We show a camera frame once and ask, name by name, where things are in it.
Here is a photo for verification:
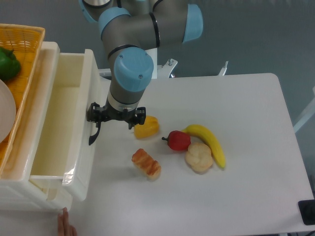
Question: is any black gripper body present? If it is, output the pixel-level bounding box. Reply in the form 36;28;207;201
87;102;146;125

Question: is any black top drawer handle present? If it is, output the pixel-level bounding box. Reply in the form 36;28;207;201
88;121;102;146

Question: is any white drawer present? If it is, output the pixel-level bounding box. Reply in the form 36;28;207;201
31;49;100;201

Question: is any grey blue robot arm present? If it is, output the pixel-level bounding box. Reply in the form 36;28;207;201
79;0;203;130

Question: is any white drawer cabinet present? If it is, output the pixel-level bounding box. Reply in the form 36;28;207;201
0;42;73;211

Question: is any person's hand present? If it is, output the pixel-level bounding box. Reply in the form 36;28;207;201
57;207;77;236

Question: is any yellow bell pepper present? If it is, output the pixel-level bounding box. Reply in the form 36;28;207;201
134;116;159;139

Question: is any brown twisted pastry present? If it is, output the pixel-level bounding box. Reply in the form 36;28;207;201
131;148;161;180

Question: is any red bell pepper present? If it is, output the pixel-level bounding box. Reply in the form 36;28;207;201
161;130;191;151

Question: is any yellow banana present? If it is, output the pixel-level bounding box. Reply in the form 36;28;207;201
182;124;226;169

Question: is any round white bread roll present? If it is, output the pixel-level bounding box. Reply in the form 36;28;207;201
185;143;213;173

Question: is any white round plate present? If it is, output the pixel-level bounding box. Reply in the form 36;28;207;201
0;81;16;142

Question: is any green bell pepper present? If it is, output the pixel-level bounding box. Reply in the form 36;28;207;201
0;47;21;81

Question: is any yellow woven basket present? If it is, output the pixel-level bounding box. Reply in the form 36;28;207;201
0;24;45;172

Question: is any black device at table edge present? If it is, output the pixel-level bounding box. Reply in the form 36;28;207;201
298;200;315;225

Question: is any white table frame leg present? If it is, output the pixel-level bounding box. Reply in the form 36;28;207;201
293;97;315;134

